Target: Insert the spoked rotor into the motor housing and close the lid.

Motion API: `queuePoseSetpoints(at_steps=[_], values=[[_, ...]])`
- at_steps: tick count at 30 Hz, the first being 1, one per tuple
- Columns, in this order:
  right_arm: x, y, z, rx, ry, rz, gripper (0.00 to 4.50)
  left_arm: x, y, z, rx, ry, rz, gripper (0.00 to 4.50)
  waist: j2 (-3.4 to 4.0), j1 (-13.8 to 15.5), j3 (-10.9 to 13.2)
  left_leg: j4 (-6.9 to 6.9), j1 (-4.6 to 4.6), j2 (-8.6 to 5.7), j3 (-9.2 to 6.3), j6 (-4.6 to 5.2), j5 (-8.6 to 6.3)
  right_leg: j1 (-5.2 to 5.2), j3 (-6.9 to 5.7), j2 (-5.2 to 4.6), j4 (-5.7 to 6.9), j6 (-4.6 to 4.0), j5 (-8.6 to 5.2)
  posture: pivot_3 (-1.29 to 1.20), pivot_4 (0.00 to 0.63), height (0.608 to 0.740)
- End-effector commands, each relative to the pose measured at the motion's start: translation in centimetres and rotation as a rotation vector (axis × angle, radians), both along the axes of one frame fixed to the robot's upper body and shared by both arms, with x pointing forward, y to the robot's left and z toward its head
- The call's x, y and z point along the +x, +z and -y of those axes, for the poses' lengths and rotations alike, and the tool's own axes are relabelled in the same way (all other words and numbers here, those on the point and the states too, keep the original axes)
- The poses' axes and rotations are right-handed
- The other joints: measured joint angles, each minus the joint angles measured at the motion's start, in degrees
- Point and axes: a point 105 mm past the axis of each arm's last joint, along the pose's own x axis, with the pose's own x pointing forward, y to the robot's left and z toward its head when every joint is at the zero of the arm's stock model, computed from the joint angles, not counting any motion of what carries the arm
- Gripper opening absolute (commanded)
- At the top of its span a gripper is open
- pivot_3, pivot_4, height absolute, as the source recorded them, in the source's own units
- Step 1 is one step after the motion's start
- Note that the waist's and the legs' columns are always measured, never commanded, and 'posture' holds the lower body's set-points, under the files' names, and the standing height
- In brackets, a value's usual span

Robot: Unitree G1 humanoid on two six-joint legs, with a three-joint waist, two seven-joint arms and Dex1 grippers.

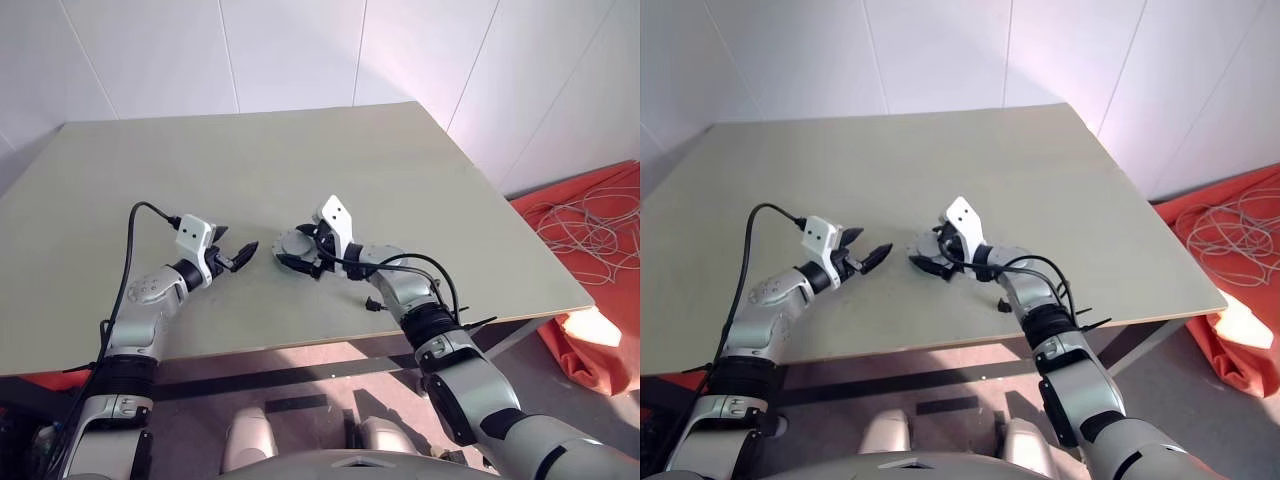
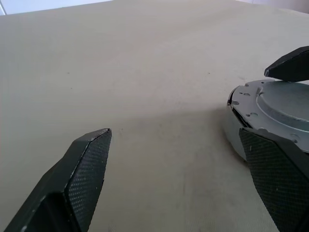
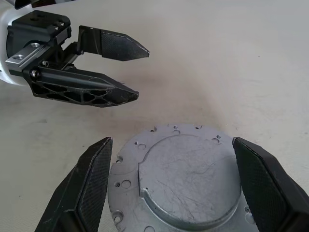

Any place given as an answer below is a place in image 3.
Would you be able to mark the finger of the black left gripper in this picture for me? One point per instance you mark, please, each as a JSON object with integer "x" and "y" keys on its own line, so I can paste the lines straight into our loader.
{"x": 116, "y": 46}

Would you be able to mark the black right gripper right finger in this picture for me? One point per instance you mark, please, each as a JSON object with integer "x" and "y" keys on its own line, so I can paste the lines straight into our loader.
{"x": 270, "y": 191}

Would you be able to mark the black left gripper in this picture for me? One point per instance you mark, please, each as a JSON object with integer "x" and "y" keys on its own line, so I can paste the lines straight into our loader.
{"x": 33, "y": 29}

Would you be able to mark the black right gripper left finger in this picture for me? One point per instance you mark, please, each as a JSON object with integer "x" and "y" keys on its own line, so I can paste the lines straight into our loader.
{"x": 79, "y": 193}

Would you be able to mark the silver motor lid with circuit board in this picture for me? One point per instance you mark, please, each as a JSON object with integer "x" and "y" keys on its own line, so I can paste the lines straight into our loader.
{"x": 183, "y": 174}

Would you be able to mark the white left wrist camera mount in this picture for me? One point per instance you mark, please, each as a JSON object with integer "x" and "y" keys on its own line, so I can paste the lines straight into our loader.
{"x": 4, "y": 17}

